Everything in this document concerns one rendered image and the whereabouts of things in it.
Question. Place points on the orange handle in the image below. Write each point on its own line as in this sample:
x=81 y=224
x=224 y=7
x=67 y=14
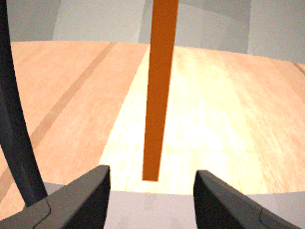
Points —
x=163 y=33

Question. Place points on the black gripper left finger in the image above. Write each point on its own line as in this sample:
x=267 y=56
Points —
x=80 y=205

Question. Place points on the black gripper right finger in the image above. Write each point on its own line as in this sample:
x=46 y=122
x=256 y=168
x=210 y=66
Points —
x=220 y=206

